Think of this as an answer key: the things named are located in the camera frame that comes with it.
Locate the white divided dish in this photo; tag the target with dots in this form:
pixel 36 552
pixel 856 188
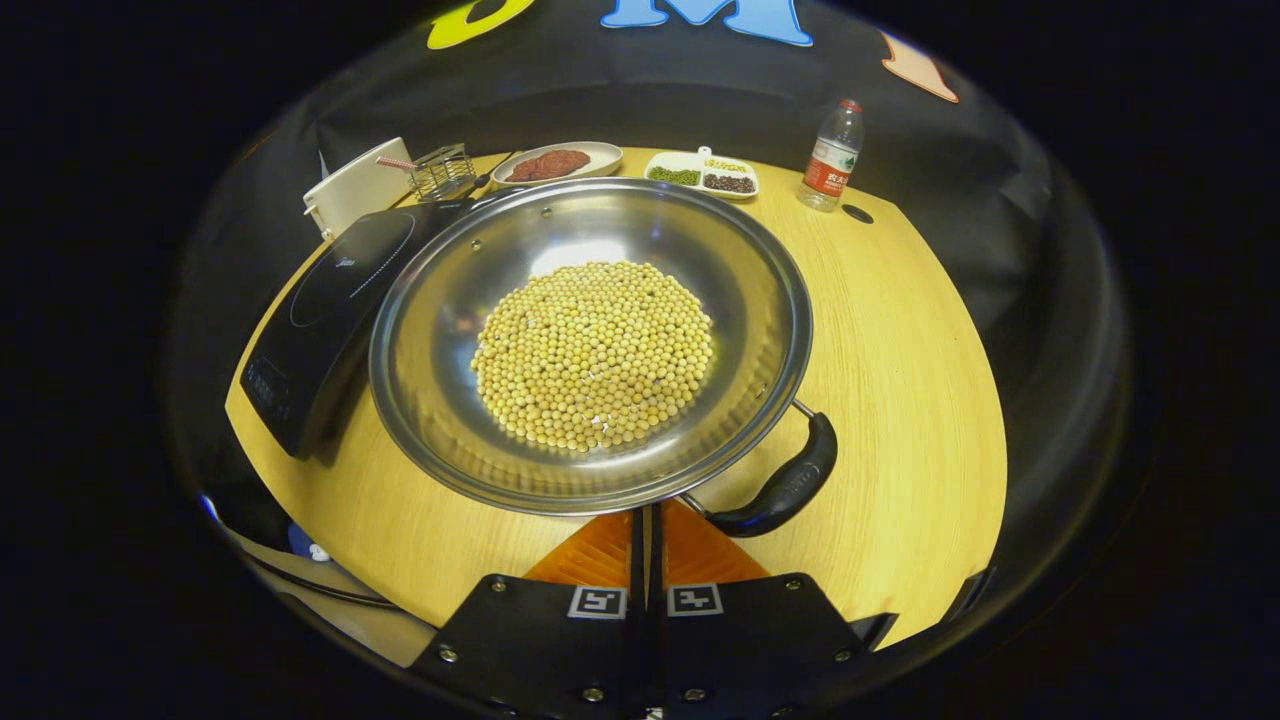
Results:
pixel 690 160

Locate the pile of yellow soybeans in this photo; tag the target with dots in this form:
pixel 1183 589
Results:
pixel 595 355

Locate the round white plate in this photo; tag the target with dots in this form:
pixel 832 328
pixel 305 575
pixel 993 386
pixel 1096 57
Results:
pixel 605 155

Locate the pink striped straw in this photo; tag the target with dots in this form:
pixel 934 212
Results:
pixel 395 163

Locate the clear plastic water bottle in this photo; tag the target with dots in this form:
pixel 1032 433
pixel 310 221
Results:
pixel 830 165

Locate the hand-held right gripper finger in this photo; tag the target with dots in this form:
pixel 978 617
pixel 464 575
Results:
pixel 638 565
pixel 657 560

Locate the black induction cooktop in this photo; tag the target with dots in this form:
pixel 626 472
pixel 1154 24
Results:
pixel 320 330

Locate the white toaster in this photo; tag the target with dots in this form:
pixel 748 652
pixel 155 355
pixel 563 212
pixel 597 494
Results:
pixel 355 190

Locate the stainless steel pot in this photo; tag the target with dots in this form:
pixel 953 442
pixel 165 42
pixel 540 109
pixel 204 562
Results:
pixel 440 330

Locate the pile of green mung beans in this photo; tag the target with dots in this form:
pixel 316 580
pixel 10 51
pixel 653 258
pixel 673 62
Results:
pixel 673 176

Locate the red raw meat slice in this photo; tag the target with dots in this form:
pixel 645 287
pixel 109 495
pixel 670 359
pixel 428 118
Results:
pixel 570 163
pixel 525 170

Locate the pile of dark red beans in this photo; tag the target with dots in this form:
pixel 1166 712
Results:
pixel 730 184

